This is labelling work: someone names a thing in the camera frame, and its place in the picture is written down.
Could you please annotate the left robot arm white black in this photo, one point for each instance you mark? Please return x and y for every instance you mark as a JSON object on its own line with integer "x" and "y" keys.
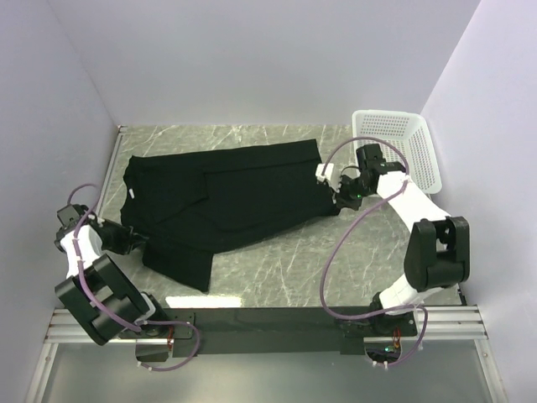
{"x": 96, "y": 292}

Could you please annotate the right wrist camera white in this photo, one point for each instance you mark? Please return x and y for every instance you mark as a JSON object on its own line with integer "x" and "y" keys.
{"x": 329, "y": 175}

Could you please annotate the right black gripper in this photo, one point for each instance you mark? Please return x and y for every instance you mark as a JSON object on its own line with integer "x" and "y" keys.
{"x": 341, "y": 197}

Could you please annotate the aluminium frame rail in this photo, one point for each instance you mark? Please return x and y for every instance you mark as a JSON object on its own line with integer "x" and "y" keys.
{"x": 448, "y": 360}

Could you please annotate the white plastic basket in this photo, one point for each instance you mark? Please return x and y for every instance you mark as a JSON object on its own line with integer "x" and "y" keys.
{"x": 409, "y": 134}

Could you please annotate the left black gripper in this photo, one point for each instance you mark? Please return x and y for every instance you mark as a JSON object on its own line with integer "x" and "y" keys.
{"x": 127, "y": 238}

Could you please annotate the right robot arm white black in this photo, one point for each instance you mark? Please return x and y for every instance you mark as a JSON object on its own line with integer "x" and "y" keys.
{"x": 438, "y": 251}

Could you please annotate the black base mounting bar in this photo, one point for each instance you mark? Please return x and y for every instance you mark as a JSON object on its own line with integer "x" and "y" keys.
{"x": 287, "y": 330}

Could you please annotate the black t shirt blue logo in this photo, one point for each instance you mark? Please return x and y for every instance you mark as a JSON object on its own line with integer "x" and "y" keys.
{"x": 190, "y": 207}

